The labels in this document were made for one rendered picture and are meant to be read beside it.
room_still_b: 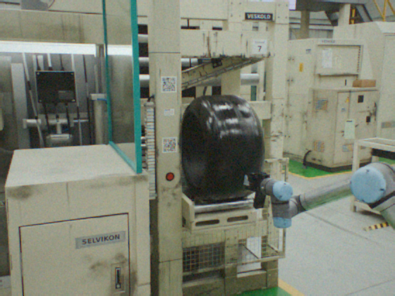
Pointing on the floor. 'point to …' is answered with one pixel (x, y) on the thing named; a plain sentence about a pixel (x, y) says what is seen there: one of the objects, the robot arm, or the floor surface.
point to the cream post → (175, 281)
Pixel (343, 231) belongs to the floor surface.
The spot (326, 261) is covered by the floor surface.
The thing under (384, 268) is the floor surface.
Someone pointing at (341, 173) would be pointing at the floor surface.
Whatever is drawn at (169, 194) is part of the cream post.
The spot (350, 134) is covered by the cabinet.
